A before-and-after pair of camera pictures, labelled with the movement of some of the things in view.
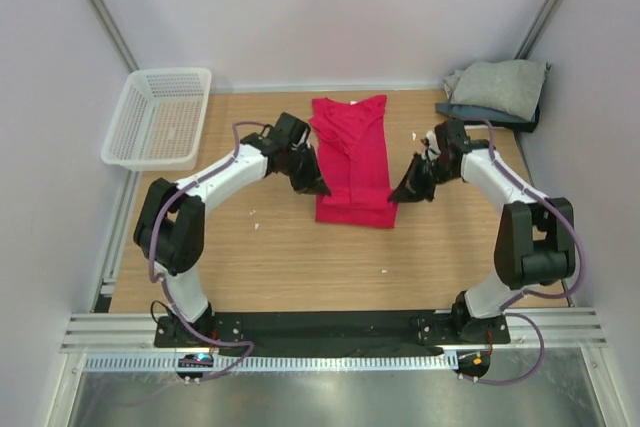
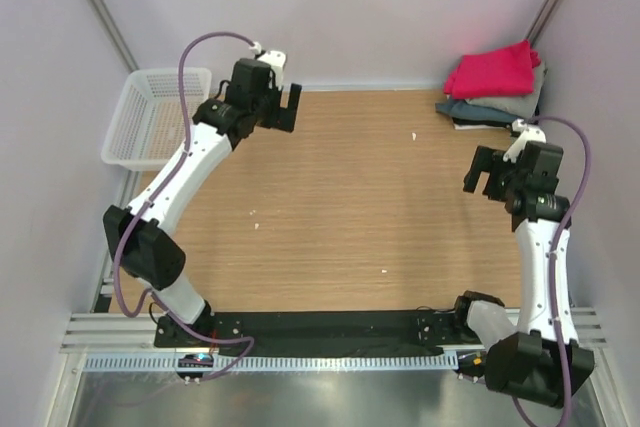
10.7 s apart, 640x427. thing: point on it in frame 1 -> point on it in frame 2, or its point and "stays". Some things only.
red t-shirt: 354,162 -> 506,71
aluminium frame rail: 563,328 stays
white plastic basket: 160,121 stays
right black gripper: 405,193 -> 488,160
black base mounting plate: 329,330 stays
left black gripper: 304,186 -> 280,118
